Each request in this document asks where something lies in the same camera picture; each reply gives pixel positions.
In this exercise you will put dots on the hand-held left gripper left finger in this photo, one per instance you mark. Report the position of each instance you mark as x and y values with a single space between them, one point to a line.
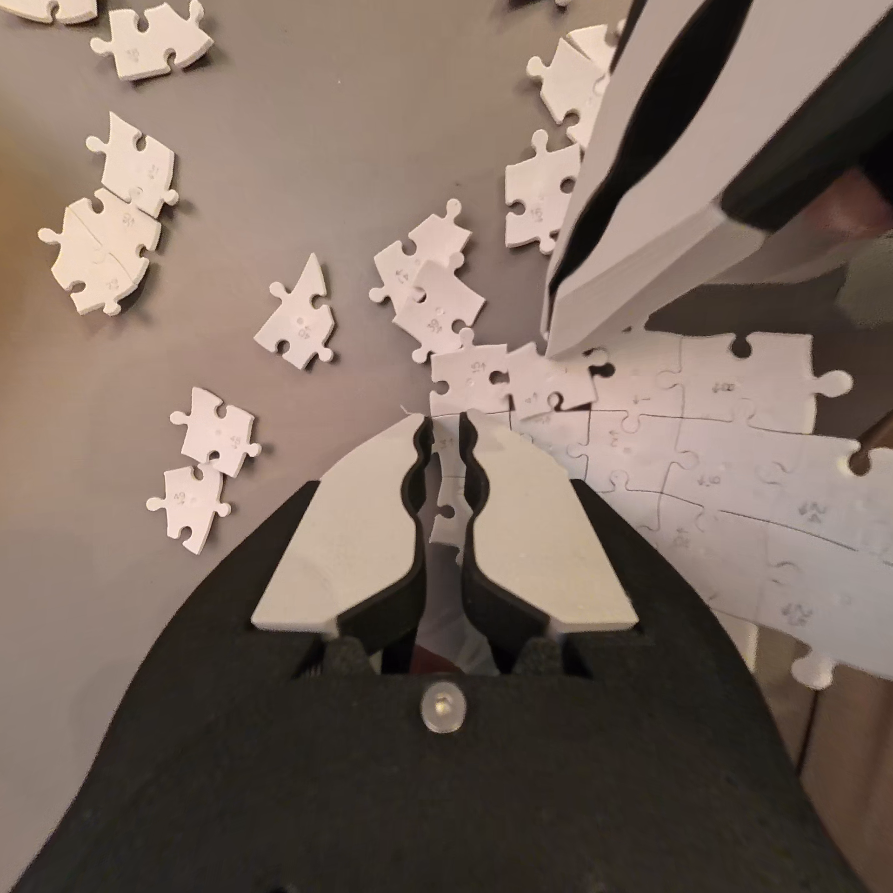
335 558

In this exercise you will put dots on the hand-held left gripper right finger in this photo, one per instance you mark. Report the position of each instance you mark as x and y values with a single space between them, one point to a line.
551 551

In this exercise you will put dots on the person's right hand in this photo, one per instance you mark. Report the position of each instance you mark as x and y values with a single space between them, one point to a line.
858 206

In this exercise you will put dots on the assembled white puzzle section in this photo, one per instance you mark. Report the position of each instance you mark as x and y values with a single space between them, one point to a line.
732 446

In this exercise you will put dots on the single white puzzle piece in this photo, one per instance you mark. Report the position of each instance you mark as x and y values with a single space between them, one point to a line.
537 380

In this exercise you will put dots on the white puzzle pieces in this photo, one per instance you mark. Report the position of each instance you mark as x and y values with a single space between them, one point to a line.
293 328

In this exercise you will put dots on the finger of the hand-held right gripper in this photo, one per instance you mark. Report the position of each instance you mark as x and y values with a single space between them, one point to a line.
732 139
624 104

